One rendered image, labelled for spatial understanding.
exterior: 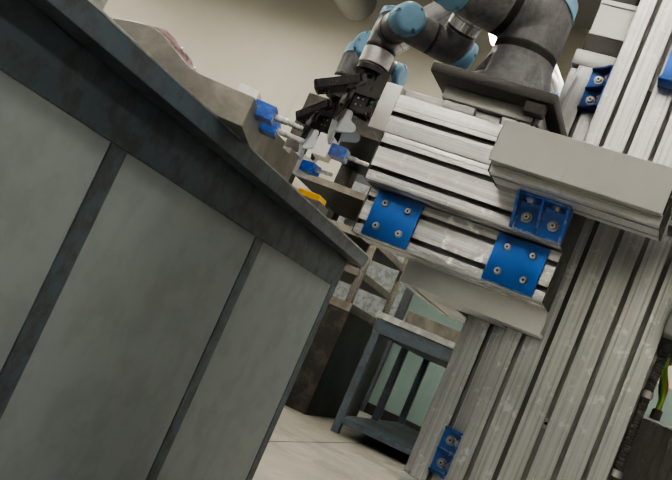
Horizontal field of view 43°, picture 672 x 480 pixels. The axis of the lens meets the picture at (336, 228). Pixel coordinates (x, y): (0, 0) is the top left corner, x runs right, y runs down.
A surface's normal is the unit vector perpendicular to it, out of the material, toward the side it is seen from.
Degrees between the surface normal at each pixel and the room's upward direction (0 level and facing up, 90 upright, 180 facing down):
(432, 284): 90
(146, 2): 90
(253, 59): 90
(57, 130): 90
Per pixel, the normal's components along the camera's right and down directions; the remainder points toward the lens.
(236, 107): 0.02, -0.12
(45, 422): 0.88, 0.35
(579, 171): -0.33, -0.26
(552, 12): 0.26, 0.00
